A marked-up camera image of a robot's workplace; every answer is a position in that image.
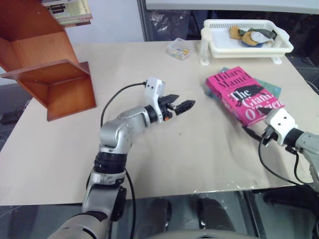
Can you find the beige paper table cover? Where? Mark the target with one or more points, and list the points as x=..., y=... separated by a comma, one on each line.
x=174, y=154

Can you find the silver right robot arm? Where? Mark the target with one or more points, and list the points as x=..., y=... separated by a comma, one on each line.
x=307, y=147

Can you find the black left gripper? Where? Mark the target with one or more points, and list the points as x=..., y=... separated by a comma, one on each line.
x=166, y=111

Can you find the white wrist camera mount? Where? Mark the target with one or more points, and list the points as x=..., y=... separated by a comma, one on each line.
x=153, y=92
x=281, y=122

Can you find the blue cloth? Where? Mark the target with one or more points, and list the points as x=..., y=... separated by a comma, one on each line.
x=259, y=45

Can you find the teal book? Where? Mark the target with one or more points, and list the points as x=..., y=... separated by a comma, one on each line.
x=270, y=88

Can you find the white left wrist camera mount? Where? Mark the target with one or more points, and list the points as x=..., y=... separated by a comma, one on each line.
x=153, y=92

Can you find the brown wooden bookshelf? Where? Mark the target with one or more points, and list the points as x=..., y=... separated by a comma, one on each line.
x=57, y=82

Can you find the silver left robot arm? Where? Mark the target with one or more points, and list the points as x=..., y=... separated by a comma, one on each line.
x=117, y=132

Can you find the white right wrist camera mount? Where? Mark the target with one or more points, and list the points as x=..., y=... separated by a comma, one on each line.
x=281, y=122

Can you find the grey robot torso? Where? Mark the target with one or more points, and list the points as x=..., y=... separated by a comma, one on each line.
x=202, y=235

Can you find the cream spine book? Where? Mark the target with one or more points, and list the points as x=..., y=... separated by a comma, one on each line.
x=77, y=23

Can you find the pink Hilary Mantel book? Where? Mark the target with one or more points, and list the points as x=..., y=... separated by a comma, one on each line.
x=231, y=87

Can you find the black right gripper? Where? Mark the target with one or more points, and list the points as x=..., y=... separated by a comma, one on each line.
x=268, y=137

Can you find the clear plastic small box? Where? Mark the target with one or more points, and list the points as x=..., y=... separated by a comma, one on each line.
x=180, y=49

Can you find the grey-green cloth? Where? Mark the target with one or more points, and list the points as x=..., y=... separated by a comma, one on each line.
x=264, y=33

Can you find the white thin book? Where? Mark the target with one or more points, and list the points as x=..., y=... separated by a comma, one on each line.
x=56, y=2

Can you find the white plastic basket rack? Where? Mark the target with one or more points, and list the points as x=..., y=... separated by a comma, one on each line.
x=221, y=42

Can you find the black box on floor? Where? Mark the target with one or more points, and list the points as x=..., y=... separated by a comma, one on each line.
x=10, y=117

